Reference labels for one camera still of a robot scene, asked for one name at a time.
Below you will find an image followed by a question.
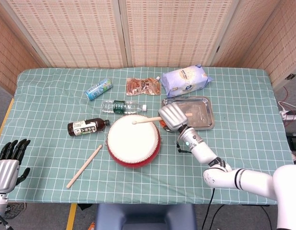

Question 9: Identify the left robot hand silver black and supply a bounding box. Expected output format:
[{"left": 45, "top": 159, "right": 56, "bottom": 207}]
[{"left": 0, "top": 138, "right": 31, "bottom": 194}]

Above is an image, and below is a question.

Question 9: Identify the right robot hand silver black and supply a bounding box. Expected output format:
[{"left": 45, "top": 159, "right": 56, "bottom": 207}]
[{"left": 158, "top": 102, "right": 189, "bottom": 132}]

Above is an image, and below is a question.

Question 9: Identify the wooden drumstick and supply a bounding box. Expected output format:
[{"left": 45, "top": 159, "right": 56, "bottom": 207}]
[
  {"left": 132, "top": 112, "right": 194, "bottom": 125},
  {"left": 66, "top": 144, "right": 103, "bottom": 189}
]

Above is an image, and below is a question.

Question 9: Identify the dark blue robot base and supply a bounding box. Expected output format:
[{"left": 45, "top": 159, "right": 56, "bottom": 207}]
[{"left": 94, "top": 203, "right": 198, "bottom": 230}]

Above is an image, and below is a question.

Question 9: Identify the silver metal tray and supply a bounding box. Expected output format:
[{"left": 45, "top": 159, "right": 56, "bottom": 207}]
[{"left": 161, "top": 96, "right": 215, "bottom": 131}]

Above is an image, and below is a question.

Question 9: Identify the red drum white head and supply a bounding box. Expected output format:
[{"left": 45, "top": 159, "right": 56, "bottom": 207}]
[{"left": 106, "top": 114, "right": 161, "bottom": 169}]

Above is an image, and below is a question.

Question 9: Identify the green checked tablecloth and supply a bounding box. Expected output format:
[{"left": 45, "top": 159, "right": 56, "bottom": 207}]
[{"left": 0, "top": 67, "right": 296, "bottom": 206}]

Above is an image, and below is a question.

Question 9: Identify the lavender tissue pack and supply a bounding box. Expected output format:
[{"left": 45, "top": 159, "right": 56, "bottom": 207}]
[{"left": 161, "top": 64, "right": 214, "bottom": 98}]

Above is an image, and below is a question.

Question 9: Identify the grey sneaker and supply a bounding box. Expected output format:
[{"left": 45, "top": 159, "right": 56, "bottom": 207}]
[{"left": 5, "top": 202, "right": 27, "bottom": 220}]

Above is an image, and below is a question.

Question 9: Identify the brown spout pouch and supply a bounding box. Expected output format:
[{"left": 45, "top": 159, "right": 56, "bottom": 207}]
[{"left": 125, "top": 76, "right": 161, "bottom": 96}]

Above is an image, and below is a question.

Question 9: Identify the clear water bottle green label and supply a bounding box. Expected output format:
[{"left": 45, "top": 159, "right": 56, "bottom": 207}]
[{"left": 101, "top": 100, "right": 148, "bottom": 115}]

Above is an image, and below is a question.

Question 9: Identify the blue green drink can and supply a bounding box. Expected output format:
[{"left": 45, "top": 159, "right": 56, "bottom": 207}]
[{"left": 85, "top": 78, "right": 114, "bottom": 101}]

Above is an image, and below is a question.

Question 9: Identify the brown tea bottle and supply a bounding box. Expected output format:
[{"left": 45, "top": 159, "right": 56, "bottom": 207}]
[{"left": 67, "top": 118, "right": 111, "bottom": 137}]

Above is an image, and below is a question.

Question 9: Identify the white power strip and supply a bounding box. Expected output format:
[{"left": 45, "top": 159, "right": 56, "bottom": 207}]
[{"left": 279, "top": 109, "right": 296, "bottom": 120}]

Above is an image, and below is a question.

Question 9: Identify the black box device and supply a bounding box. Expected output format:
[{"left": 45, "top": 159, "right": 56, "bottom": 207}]
[{"left": 286, "top": 133, "right": 296, "bottom": 151}]

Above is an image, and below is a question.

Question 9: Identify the bamboo folding screen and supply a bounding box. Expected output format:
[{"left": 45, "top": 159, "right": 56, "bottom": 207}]
[{"left": 0, "top": 0, "right": 296, "bottom": 94}]

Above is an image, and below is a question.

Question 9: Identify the black floor cable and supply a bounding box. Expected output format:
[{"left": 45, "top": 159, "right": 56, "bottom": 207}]
[{"left": 202, "top": 188, "right": 225, "bottom": 230}]

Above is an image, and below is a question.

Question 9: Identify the red cable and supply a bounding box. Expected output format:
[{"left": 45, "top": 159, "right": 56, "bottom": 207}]
[{"left": 281, "top": 85, "right": 294, "bottom": 127}]

